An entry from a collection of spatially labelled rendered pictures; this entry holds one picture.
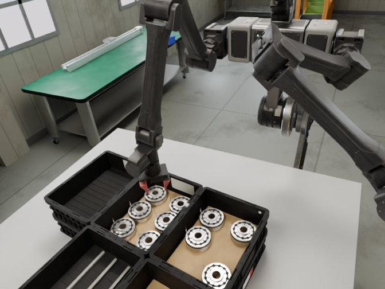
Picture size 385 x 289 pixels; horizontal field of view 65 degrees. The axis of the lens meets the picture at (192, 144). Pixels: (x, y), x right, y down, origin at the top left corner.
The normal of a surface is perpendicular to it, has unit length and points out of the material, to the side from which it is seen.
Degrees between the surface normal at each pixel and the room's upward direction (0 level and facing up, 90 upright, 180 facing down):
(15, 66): 90
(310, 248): 0
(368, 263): 0
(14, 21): 90
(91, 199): 0
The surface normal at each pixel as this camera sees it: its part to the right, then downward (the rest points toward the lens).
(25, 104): 0.89, 0.20
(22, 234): -0.07, -0.81
